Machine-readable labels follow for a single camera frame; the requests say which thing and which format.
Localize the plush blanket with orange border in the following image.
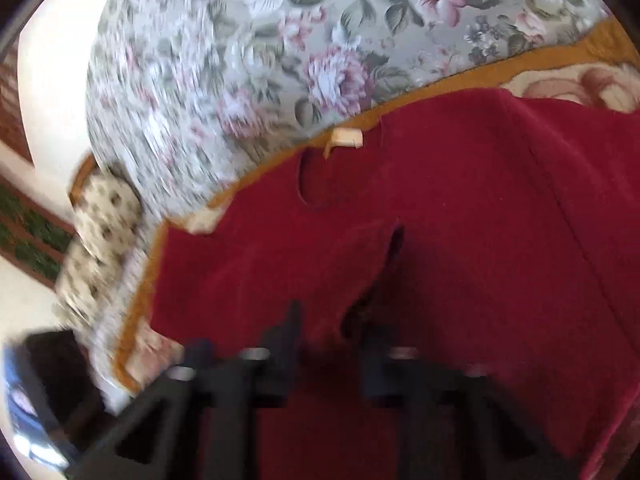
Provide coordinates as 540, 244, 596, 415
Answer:
112, 20, 640, 396

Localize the black box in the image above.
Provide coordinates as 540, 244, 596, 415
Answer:
24, 329, 110, 442

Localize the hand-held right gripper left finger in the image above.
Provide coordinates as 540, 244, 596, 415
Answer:
65, 300, 303, 480

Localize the floral bedspread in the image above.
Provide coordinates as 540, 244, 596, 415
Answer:
86, 0, 615, 226

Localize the brown wooden wall panel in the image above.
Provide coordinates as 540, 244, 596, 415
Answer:
0, 49, 37, 167

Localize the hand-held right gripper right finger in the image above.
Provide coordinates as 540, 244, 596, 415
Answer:
361, 329, 567, 480

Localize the green patterned wall border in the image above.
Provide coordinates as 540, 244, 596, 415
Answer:
0, 180, 77, 288

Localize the dark red fleece garment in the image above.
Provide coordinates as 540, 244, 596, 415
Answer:
150, 87, 640, 480

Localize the wooden headboard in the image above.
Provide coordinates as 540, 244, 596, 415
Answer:
69, 152, 103, 207

